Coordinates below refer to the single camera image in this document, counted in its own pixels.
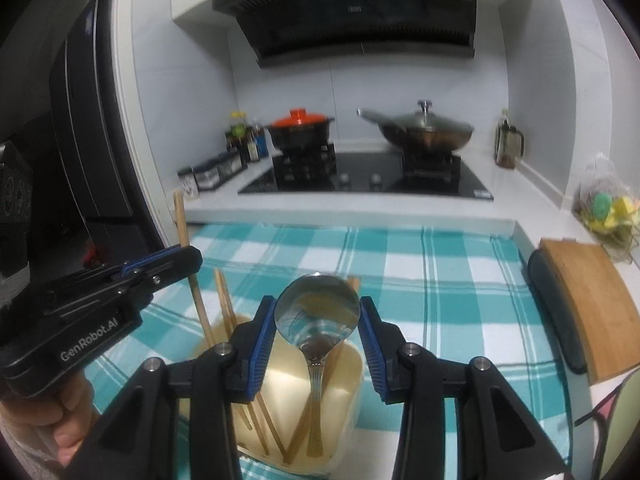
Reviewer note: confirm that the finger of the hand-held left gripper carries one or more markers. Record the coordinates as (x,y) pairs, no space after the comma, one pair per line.
(170,256)
(155,286)

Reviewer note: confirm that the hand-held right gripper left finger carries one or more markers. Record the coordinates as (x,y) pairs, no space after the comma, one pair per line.
(262,340)

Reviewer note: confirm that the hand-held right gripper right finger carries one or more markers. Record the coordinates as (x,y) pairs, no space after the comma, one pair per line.
(372,345)

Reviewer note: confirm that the cream utensil holder box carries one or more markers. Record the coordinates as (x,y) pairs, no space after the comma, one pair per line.
(285,385)

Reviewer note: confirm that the large steel spoon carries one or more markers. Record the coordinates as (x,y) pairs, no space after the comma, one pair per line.
(317,310)

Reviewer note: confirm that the person's left hand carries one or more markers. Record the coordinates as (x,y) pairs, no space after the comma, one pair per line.
(50,425)

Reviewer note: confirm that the red plastic item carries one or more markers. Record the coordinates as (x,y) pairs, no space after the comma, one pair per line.
(94,256)

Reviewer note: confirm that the spice jar rack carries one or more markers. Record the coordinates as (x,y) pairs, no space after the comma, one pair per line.
(212,172)

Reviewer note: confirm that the teal checked tablecloth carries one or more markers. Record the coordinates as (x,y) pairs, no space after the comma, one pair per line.
(440,280)

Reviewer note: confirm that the dark sauce bottle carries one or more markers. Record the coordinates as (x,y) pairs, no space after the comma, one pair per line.
(234,147)

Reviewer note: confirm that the dark refrigerator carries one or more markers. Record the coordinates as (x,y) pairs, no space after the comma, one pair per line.
(95,135)

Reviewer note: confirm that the yellow-capped oil bottle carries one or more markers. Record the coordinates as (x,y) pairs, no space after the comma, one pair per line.
(240,130)

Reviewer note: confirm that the blue-labelled sauce bottle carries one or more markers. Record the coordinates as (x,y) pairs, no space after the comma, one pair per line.
(259,142)

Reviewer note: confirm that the black glass gas hob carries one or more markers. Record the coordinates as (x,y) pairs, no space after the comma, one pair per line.
(365,175)

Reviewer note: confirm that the black pot with red lid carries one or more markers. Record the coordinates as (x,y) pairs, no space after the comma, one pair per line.
(300,127)

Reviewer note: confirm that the dark wok with glass lid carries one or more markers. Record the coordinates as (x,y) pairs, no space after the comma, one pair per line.
(425,127)

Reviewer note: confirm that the wooden cutting board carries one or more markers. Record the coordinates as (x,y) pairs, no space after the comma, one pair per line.
(595,305)

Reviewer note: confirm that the green cutting board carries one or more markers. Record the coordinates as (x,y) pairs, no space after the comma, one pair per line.
(625,430)

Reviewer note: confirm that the plastic bag of sponges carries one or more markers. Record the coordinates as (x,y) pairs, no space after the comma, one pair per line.
(612,205)

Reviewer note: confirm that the black range hood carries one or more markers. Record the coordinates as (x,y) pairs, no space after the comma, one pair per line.
(360,15)

